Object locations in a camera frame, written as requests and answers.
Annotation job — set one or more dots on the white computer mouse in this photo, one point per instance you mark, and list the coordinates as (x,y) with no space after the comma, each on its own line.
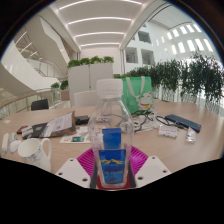
(15,146)

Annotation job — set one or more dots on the white card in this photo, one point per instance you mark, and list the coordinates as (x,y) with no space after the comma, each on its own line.
(168,131)

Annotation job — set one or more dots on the small planter with plants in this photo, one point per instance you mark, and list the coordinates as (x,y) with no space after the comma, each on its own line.
(63,85)

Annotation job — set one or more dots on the black chair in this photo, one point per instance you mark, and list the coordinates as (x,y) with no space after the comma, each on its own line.
(40,105)

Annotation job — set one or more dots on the small red black object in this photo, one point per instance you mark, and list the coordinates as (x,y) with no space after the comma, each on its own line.
(22,129)

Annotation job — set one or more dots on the black notebook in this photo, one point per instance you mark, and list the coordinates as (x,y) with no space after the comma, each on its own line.
(36,130)

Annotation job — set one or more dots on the glass railing with handrail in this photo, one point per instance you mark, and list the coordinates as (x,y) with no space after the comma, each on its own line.
(20,101)

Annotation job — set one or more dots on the small white packet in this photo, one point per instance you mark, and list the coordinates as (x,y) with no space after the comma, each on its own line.
(191,135)

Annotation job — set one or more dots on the row of green plants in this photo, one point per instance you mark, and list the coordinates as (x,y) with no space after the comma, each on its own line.
(196,78)

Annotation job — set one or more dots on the white printed mug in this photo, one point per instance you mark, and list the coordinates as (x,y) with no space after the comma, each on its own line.
(31,153)

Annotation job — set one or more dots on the small black box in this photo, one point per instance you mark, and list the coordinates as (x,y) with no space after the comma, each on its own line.
(81,119)

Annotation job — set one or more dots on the white chair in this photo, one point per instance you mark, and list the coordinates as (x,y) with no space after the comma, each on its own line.
(85,99)

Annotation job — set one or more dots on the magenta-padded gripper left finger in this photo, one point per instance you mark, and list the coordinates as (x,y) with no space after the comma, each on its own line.
(71,171)

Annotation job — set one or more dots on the white cabinet with plants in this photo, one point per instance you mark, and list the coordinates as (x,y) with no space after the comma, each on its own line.
(85,78)

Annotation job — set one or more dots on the green tote bag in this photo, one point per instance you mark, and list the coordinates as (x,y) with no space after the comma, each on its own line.
(138,95)

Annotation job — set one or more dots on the ceiling light strips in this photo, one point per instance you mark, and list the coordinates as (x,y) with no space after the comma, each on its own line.
(100,19)

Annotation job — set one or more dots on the white paper sheet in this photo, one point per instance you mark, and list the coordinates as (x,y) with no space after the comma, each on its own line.
(6,121)

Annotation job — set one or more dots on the dark blue flat case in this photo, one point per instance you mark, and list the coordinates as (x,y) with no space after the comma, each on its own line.
(183,122)

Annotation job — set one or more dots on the colourful sticker sheet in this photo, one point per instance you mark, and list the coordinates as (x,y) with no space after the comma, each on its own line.
(75,138)

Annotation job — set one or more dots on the clear blue-labelled water bottle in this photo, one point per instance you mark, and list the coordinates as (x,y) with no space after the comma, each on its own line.
(111,133)

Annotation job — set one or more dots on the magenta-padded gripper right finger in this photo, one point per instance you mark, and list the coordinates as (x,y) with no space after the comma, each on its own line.
(151,170)

